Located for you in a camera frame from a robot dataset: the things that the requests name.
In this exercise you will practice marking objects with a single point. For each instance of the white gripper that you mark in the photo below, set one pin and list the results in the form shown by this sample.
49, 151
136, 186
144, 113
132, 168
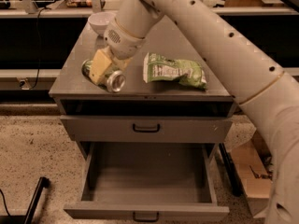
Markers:
121, 44

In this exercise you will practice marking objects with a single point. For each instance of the crushed green can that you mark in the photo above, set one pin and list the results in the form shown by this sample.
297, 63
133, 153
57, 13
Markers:
113, 80

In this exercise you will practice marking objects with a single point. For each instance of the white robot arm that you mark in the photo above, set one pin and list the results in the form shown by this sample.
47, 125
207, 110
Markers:
264, 91

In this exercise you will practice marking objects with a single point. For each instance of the grey drawer cabinet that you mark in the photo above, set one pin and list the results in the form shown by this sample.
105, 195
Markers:
77, 96

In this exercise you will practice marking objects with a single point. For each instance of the closed grey top drawer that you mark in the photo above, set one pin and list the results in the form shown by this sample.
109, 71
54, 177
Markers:
145, 129

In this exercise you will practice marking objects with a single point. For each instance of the open grey middle drawer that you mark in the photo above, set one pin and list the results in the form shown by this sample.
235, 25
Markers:
147, 182

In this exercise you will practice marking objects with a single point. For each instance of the white bowl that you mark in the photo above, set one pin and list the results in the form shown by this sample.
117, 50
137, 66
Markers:
99, 21

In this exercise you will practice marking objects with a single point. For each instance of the green chip bag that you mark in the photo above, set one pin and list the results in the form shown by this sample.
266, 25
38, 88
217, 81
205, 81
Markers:
188, 73

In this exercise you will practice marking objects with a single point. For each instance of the black metal leg left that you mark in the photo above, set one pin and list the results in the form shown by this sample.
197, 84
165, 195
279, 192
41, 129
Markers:
43, 183

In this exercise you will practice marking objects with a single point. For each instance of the black metal leg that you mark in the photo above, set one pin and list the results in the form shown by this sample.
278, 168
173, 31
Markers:
43, 183
231, 171

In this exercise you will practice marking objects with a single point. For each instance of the black metal leg right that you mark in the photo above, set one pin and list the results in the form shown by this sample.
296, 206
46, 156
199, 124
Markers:
231, 171

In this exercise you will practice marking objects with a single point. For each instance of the cardboard box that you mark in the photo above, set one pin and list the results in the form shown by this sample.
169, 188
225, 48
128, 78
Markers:
253, 164

